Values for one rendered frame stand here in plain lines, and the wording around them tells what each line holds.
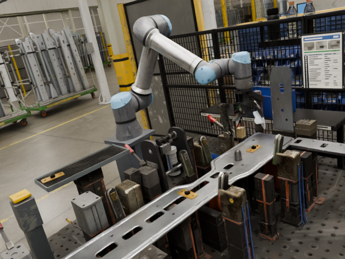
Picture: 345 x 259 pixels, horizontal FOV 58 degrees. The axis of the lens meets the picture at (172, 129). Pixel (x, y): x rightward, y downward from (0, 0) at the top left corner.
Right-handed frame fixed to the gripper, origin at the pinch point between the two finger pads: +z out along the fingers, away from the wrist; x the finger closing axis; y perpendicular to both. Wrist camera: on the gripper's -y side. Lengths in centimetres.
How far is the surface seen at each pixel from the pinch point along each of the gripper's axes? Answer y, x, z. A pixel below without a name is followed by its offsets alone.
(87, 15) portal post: -289, -637, -106
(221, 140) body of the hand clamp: 2.9, -17.2, 8.3
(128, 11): -139, -268, -76
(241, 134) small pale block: -6.2, -10.8, 7.5
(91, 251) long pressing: 88, -4, 11
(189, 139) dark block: 23.8, -17.8, -0.5
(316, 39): -55, 8, -31
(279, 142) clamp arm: 7.4, 18.3, 1.5
